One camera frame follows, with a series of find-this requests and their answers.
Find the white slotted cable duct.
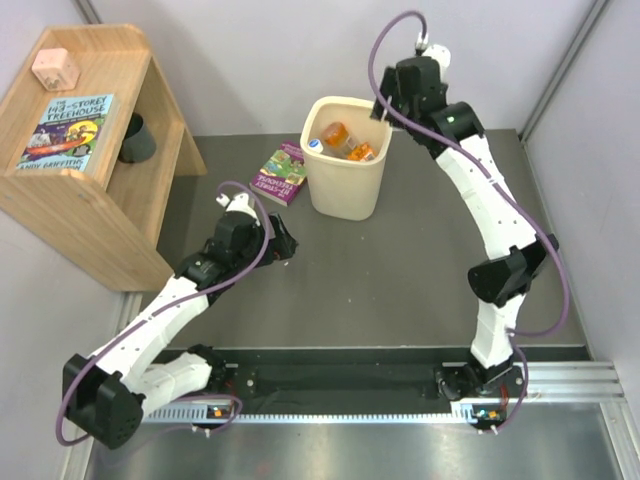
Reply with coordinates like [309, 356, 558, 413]
[144, 403, 481, 425]

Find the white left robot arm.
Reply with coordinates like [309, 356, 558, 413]
[55, 211, 298, 449]

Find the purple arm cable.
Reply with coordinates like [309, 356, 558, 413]
[368, 10, 571, 339]
[54, 180, 276, 446]

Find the wooden shelf unit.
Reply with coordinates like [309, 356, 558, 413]
[1, 24, 207, 292]

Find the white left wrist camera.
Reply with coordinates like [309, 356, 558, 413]
[216, 193, 260, 225]

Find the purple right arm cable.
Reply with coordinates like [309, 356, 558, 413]
[368, 10, 571, 339]

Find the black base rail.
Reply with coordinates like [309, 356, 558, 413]
[195, 345, 524, 417]

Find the purple Treehouse book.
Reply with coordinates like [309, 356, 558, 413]
[249, 142, 307, 206]

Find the cream plastic bin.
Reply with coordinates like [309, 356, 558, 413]
[299, 96, 392, 221]

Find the orange bottle white cap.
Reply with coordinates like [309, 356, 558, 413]
[321, 121, 358, 159]

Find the pink cube block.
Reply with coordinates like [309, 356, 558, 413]
[31, 47, 80, 91]

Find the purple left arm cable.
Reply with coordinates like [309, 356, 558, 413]
[54, 180, 276, 446]

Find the aluminium corner post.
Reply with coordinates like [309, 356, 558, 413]
[518, 0, 613, 144]

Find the dark grey cup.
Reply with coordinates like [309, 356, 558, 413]
[118, 112, 156, 164]

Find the small orange bottle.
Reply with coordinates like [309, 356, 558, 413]
[347, 142, 376, 162]

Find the blue Treehouse book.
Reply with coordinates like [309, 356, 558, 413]
[15, 94, 119, 173]

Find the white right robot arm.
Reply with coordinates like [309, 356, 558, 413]
[371, 55, 559, 400]

